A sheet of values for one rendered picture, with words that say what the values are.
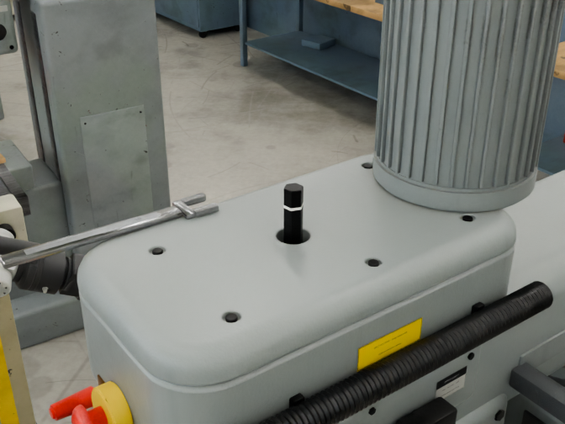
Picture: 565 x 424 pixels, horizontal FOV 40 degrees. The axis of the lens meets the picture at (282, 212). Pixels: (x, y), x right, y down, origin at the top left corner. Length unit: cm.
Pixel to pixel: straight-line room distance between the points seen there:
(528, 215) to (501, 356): 25
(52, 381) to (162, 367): 298
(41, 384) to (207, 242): 287
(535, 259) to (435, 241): 28
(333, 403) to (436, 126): 32
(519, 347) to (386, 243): 32
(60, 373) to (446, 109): 302
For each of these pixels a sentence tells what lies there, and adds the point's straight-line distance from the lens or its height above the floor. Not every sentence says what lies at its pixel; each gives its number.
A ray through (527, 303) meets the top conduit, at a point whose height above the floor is 180.
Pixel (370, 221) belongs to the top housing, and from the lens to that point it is 88.
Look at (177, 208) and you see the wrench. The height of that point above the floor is 190.
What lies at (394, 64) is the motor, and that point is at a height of 205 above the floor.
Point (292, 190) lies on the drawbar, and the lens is 82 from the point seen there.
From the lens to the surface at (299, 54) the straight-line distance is 701.
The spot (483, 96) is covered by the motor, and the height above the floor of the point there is 203.
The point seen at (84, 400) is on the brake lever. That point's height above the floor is 171.
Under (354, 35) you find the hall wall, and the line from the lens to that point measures 728.
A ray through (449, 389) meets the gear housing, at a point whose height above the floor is 168.
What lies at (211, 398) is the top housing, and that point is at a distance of 71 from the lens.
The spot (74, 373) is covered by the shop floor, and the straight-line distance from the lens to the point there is 369.
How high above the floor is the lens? 232
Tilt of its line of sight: 29 degrees down
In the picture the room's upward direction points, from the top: straight up
